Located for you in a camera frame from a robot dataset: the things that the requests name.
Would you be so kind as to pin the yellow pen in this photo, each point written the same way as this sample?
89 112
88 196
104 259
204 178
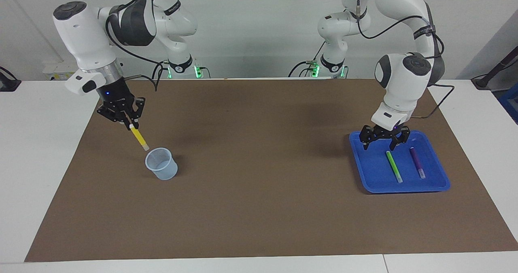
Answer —
140 138

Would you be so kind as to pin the white wall socket box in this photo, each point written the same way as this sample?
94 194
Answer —
60 71

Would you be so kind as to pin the translucent plastic cup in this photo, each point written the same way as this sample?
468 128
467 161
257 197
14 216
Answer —
162 168

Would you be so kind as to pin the blue crate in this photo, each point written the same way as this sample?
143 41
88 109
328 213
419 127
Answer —
510 103

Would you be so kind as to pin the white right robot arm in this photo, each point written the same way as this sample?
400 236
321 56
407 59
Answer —
81 34

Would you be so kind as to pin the green pen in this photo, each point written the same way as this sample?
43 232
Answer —
393 166

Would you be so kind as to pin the black clamp mount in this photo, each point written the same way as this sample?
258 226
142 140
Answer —
7 83

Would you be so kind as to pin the brown table mat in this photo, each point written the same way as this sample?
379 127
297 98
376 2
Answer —
259 208

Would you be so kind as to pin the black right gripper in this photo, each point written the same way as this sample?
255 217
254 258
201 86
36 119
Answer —
117 103

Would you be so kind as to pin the blue plastic tray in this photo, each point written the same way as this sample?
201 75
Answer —
372 176

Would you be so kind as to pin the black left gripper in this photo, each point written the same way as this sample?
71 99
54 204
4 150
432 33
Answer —
384 132

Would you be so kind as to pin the purple pen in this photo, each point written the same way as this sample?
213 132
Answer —
417 162

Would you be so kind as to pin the black camera stand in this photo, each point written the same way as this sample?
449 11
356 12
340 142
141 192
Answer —
483 81

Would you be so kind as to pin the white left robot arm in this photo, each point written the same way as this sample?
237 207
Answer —
404 87

